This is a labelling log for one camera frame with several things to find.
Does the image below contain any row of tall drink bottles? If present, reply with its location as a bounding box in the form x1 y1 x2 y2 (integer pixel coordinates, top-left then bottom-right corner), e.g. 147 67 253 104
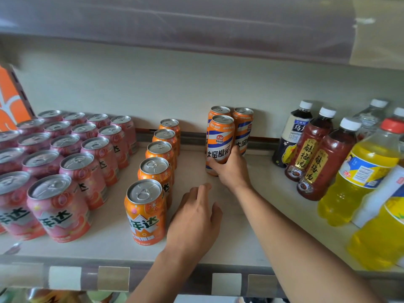
272 98 404 272

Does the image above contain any person's right forearm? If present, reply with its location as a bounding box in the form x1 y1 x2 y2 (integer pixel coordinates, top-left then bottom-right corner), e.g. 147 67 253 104
235 184 385 303

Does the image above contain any person's left hand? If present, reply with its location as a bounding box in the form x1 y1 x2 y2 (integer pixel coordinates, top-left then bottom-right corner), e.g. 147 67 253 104
165 183 223 263

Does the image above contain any row of red cans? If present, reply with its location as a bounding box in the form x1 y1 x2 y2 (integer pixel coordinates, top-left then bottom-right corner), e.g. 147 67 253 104
0 110 138 243

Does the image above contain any tall orange striped can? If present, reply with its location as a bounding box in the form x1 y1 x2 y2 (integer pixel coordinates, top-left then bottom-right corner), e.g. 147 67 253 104
233 107 254 156
209 106 231 119
206 114 236 177

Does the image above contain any person's left forearm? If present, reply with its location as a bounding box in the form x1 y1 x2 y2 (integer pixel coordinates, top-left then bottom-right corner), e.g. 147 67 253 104
126 249 209 303

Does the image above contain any person's right hand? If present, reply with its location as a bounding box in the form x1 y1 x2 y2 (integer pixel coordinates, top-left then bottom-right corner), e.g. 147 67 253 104
208 145 254 193

